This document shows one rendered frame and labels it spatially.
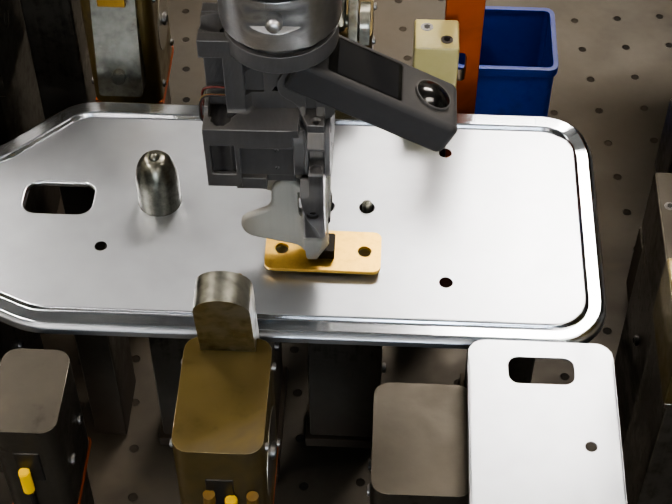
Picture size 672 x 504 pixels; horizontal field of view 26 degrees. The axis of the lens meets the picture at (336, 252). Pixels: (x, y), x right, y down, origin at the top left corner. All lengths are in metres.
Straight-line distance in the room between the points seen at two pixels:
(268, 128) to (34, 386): 0.25
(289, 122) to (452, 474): 0.26
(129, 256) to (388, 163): 0.21
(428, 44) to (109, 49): 0.26
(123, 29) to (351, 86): 0.32
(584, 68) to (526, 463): 0.78
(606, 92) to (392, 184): 0.58
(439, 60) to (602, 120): 0.51
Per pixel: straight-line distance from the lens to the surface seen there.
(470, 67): 1.19
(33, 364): 1.04
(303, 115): 0.93
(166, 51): 1.26
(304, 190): 0.95
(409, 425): 1.00
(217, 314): 0.91
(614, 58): 1.69
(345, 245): 1.06
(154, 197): 1.08
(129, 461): 1.33
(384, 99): 0.91
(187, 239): 1.08
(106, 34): 1.19
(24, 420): 1.01
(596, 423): 0.99
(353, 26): 1.14
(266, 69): 0.88
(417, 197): 1.10
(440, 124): 0.92
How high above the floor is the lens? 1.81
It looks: 50 degrees down
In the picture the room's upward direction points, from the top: straight up
